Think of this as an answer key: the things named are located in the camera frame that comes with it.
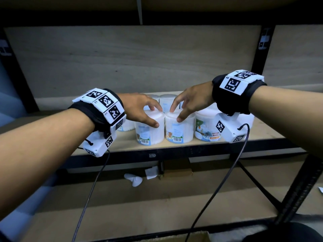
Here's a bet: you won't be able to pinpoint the person's right hand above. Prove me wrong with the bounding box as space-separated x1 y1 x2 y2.
169 81 215 123

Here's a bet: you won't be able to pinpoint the person's left hand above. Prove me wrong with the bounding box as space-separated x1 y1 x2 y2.
117 92 163 128

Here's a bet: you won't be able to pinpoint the white jar with blue label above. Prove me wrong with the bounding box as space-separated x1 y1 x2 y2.
164 112 196 145
134 110 165 146

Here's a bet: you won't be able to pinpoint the cotton bud tubs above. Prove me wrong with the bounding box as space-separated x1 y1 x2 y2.
117 94 255 143

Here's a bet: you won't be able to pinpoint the black frame wooden shelf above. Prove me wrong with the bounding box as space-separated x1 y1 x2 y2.
0 0 323 242

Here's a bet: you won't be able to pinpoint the brown cardboard box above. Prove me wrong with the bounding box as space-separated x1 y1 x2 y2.
141 230 211 242

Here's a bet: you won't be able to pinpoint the person's left forearm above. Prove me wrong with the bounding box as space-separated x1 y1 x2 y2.
0 108 95 219

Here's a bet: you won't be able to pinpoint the person's right forearm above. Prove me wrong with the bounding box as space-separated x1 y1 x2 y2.
248 85 323 159

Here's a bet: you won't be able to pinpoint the person's right leg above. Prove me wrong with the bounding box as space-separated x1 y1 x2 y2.
242 221 323 242

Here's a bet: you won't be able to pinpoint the black wristband with marker tags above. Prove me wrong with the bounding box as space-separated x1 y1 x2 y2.
212 70 267 116
68 88 127 134

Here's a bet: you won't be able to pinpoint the white paper piece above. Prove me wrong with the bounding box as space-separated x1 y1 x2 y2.
144 165 160 180

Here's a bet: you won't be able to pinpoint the small flat brown carton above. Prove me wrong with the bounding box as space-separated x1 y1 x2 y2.
161 158 192 172

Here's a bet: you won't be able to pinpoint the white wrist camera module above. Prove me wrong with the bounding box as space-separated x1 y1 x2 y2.
214 113 247 144
79 131 118 158

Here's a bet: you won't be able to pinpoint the thin black cable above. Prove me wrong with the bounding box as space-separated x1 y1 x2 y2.
185 123 250 242
72 150 111 242

